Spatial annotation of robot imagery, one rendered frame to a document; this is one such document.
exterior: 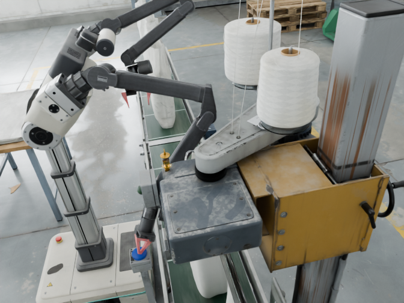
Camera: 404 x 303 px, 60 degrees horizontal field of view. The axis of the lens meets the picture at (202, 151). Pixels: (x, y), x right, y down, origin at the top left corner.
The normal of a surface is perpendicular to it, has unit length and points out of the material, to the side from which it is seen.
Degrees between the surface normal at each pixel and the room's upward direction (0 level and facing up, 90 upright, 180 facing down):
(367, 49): 90
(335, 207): 90
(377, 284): 0
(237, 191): 0
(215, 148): 0
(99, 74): 75
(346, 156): 90
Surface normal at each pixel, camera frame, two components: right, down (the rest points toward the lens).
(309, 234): 0.21, 0.56
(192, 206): -0.07, -0.81
